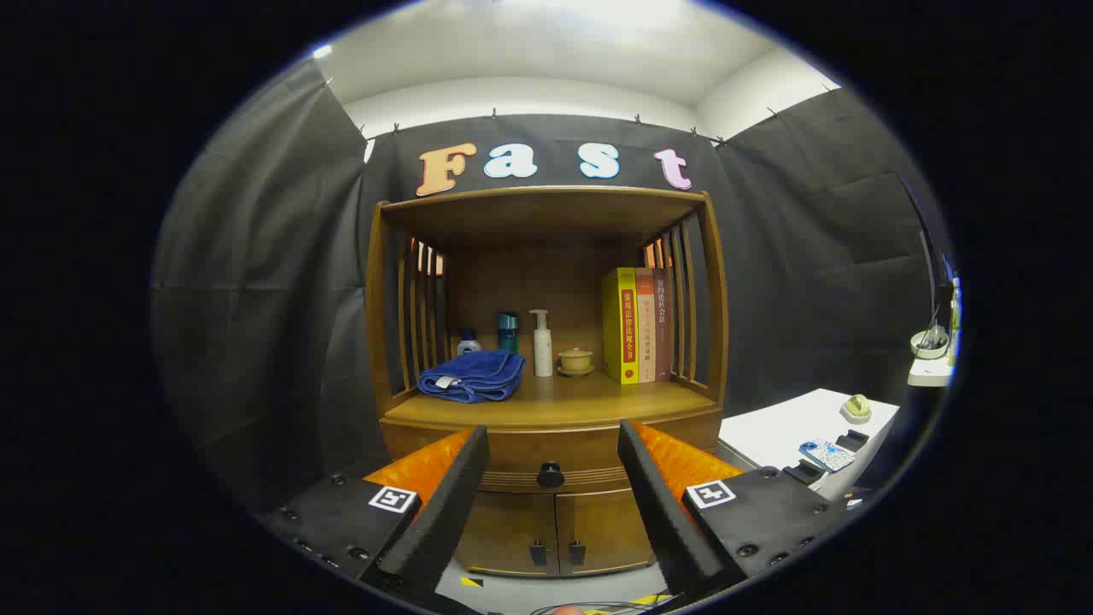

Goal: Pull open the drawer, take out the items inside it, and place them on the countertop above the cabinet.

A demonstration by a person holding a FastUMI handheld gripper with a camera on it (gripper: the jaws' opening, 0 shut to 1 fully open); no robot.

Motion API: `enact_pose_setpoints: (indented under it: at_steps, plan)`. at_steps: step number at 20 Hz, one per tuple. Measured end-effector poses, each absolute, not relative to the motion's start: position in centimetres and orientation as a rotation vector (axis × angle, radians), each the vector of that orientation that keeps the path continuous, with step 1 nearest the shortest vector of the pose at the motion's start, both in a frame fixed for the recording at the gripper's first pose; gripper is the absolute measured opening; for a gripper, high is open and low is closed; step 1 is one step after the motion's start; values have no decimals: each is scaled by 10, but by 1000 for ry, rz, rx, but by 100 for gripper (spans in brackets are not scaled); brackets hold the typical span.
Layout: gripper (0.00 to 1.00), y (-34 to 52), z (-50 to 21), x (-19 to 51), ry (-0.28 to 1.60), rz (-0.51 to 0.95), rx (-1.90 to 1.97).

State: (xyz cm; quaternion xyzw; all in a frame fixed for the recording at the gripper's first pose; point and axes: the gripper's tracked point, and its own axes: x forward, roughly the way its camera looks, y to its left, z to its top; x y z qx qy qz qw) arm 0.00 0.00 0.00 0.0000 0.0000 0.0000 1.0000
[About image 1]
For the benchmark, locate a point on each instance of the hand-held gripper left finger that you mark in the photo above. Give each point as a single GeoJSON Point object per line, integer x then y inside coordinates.
{"type": "Point", "coordinates": [448, 512]}

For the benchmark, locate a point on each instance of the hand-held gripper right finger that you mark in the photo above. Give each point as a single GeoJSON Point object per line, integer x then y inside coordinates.
{"type": "Point", "coordinates": [666, 512]}

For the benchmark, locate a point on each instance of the wooden drawer with black knob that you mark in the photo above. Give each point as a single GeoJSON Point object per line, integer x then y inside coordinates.
{"type": "Point", "coordinates": [555, 444]}

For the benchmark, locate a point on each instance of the wooden cabinet door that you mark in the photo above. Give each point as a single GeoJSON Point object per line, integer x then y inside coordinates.
{"type": "Point", "coordinates": [606, 525]}
{"type": "Point", "coordinates": [512, 530]}

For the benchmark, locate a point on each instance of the white drawer cabinet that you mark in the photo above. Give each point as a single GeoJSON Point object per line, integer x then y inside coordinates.
{"type": "Point", "coordinates": [777, 427]}

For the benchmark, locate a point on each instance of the wooden countertop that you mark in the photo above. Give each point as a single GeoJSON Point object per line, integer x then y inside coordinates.
{"type": "Point", "coordinates": [581, 397]}

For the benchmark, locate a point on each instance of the wooden cabinet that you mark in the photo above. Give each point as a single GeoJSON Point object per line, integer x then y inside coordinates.
{"type": "Point", "coordinates": [546, 282]}

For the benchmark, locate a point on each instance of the blue folded towel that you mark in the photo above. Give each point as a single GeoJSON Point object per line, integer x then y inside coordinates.
{"type": "Point", "coordinates": [478, 376]}

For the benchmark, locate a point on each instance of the small black block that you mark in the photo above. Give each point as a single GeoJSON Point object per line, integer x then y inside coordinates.
{"type": "Point", "coordinates": [804, 472]}
{"type": "Point", "coordinates": [852, 441]}

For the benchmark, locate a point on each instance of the small white bottle blue cap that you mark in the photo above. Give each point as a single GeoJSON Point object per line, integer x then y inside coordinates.
{"type": "Point", "coordinates": [469, 345]}

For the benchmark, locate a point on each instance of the blue patterned packet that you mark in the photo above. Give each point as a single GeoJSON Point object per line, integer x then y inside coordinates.
{"type": "Point", "coordinates": [827, 454]}

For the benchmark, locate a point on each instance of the yellow lidded teacup with saucer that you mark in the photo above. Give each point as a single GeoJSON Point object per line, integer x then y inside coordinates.
{"type": "Point", "coordinates": [575, 360]}

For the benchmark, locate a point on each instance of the white pump bottle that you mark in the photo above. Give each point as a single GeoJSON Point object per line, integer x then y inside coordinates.
{"type": "Point", "coordinates": [542, 350]}

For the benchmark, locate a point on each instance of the brown spine book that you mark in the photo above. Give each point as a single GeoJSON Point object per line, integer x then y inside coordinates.
{"type": "Point", "coordinates": [663, 325]}

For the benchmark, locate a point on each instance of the orange spine book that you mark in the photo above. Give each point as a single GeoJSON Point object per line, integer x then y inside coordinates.
{"type": "Point", "coordinates": [645, 325]}

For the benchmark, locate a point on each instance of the teal bottle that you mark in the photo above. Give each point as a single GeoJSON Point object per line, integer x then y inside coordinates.
{"type": "Point", "coordinates": [507, 329]}

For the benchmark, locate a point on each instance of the thick yellow book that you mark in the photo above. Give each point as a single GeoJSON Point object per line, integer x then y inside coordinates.
{"type": "Point", "coordinates": [616, 325]}

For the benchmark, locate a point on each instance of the pale green tape dispenser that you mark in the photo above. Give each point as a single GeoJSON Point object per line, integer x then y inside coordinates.
{"type": "Point", "coordinates": [856, 408]}

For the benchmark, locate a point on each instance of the white bowl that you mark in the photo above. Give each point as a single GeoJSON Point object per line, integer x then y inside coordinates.
{"type": "Point", "coordinates": [929, 344]}

